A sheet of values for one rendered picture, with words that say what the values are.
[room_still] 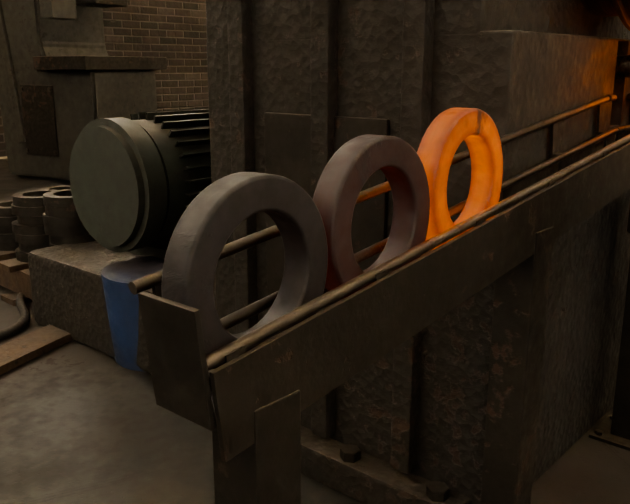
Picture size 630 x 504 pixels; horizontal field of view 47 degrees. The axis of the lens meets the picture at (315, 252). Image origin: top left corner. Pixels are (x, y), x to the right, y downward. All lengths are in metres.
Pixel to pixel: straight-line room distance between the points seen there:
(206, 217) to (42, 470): 1.15
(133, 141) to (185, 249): 1.42
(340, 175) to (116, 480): 1.03
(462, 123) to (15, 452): 1.25
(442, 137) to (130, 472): 1.04
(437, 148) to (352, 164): 0.16
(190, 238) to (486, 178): 0.50
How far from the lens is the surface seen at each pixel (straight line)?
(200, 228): 0.58
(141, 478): 1.59
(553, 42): 1.30
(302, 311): 0.66
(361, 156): 0.72
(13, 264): 2.75
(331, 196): 0.71
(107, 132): 2.06
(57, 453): 1.73
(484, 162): 0.97
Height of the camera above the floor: 0.82
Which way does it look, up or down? 14 degrees down
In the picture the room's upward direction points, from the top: straight up
